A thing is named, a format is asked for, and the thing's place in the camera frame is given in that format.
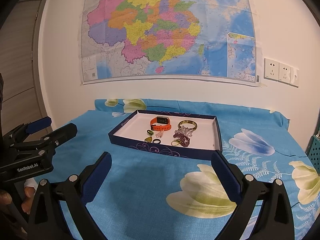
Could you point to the tortoiseshell bangle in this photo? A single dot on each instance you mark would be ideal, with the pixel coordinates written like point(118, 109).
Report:
point(189, 124)

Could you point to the wall map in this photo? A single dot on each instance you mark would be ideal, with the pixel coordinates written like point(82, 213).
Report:
point(212, 40)

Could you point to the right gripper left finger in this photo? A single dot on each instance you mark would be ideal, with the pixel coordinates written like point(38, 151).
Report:
point(47, 220)

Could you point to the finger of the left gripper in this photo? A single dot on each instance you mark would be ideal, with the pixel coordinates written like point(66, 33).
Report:
point(30, 127)
point(56, 138)

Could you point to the white wall sockets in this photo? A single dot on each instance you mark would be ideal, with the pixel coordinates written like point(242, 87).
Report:
point(280, 72)

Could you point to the wooden door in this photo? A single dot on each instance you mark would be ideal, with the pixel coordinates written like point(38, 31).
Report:
point(22, 97)

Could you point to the dark red lace choker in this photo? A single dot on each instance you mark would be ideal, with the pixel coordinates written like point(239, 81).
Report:
point(182, 139)

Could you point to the left hand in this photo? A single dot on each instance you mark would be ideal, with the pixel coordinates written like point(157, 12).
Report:
point(30, 187)

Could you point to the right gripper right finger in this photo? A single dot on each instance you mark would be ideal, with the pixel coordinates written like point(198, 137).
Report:
point(275, 219)

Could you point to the yellow bead charm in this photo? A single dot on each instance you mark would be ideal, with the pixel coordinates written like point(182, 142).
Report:
point(148, 139)

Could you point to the dark blue jewelry tray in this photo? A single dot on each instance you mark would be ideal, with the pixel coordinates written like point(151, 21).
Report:
point(204, 141)

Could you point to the teal plastic basket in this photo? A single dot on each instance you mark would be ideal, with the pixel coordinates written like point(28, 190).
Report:
point(313, 151)

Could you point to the orange smart watch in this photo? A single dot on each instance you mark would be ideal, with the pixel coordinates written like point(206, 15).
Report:
point(160, 123)

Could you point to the green pendant keychain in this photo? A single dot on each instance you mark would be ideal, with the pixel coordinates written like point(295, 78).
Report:
point(150, 132)

